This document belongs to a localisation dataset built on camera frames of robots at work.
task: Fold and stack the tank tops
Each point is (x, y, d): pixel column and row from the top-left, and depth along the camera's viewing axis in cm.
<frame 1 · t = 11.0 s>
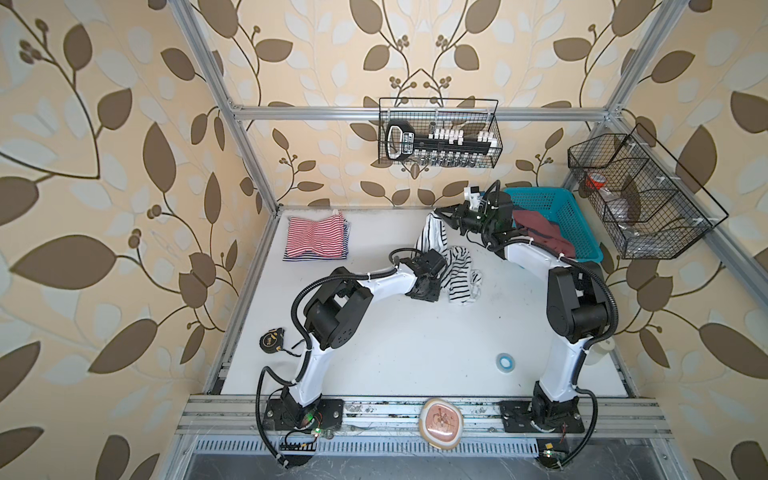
left hand: (435, 291, 94), fingers open
right hand: (436, 211, 88), fingers closed
black white striped tank top: (462, 283, 98), point 3 cm above the table
red striped folded tank top: (317, 239, 110), point 3 cm above the table
maroon tank top: (538, 226, 113), point 3 cm above the table
blue tape roll: (505, 362, 85), on the table
navy striped folded tank top: (347, 225, 117), on the table

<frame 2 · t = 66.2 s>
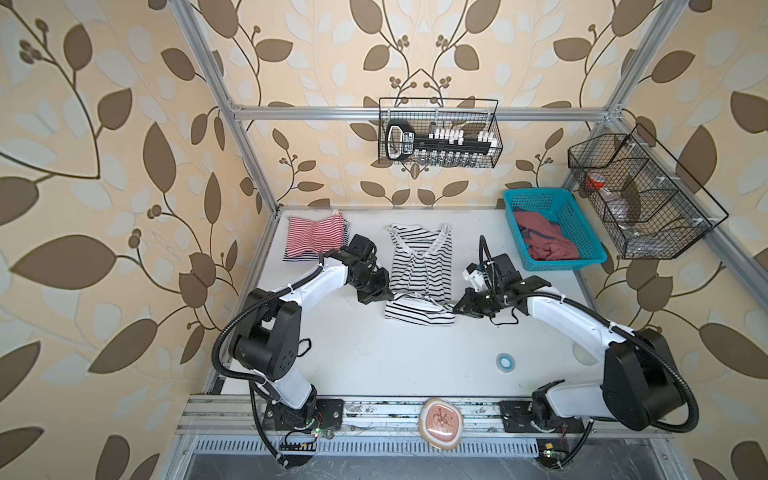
left hand: (397, 292, 85), fingers closed
right hand: (455, 312, 83), fingers closed
black white striped tank top: (421, 275, 103), on the table
the other named things where they were.

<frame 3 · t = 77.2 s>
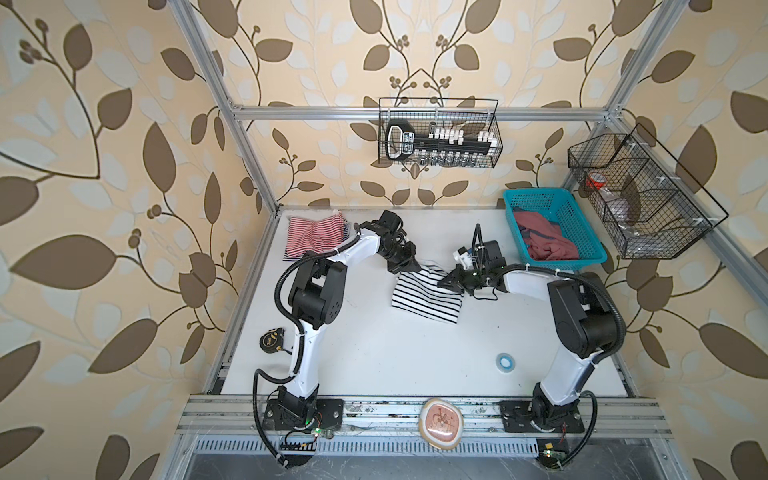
left hand: (425, 264, 92), fingers closed
right hand: (439, 285, 92), fingers closed
black white striped tank top: (419, 291, 94), point 5 cm above the table
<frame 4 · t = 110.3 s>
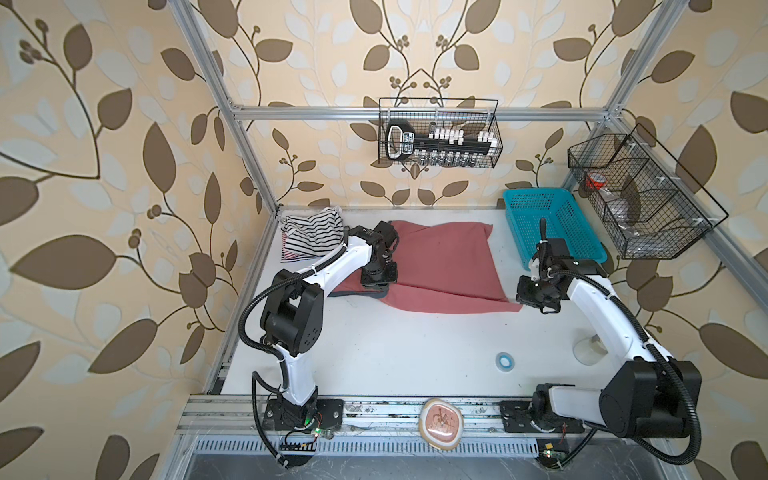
left hand: (393, 285, 88), fingers closed
right hand: (524, 302, 82), fingers closed
black white striped tank top: (311, 236, 107), point 6 cm above the table
maroon tank top: (443, 268, 111), on the table
